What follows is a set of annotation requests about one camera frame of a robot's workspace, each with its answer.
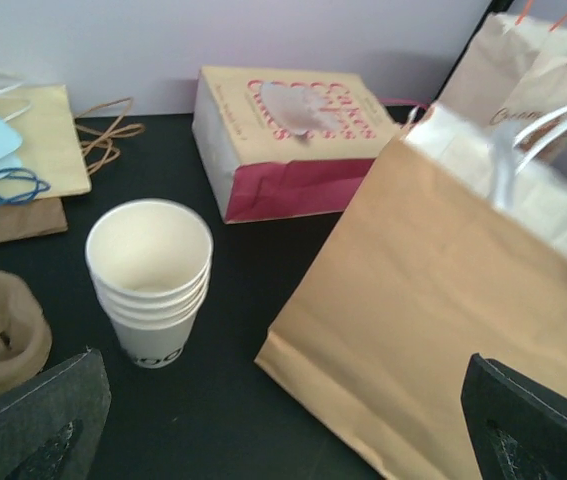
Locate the pink cakes paper bag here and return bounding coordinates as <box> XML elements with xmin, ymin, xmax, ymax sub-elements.
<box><xmin>192</xmin><ymin>66</ymin><xmax>414</xmax><ymax>224</ymax></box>

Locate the kraft bag with white handles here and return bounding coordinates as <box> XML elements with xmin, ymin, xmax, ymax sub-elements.
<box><xmin>256</xmin><ymin>103</ymin><xmax>567</xmax><ymax>479</ymax></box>

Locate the brown flat paper bag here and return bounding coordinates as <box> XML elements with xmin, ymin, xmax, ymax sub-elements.
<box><xmin>0</xmin><ymin>97</ymin><xmax>147</xmax><ymax>251</ymax></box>

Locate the yellow flat paper bag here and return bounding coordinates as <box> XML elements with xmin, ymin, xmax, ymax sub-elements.
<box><xmin>0</xmin><ymin>70</ymin><xmax>91</xmax><ymax>200</ymax></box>

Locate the two-cup pulp carrier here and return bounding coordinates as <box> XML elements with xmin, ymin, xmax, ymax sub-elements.
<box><xmin>0</xmin><ymin>270</ymin><xmax>53</xmax><ymax>406</ymax></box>

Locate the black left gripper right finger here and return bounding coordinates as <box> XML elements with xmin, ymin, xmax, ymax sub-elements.
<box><xmin>461</xmin><ymin>353</ymin><xmax>567</xmax><ymax>480</ymax></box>

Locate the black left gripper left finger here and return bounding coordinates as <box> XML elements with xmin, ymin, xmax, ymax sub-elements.
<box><xmin>0</xmin><ymin>349</ymin><xmax>112</xmax><ymax>479</ymax></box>

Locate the left stack of paper cups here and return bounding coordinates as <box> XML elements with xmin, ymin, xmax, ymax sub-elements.
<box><xmin>84</xmin><ymin>199</ymin><xmax>214</xmax><ymax>369</ymax></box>

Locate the cream bear paper bag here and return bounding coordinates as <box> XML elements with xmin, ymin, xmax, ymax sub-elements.
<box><xmin>437</xmin><ymin>2</ymin><xmax>567</xmax><ymax>131</ymax></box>

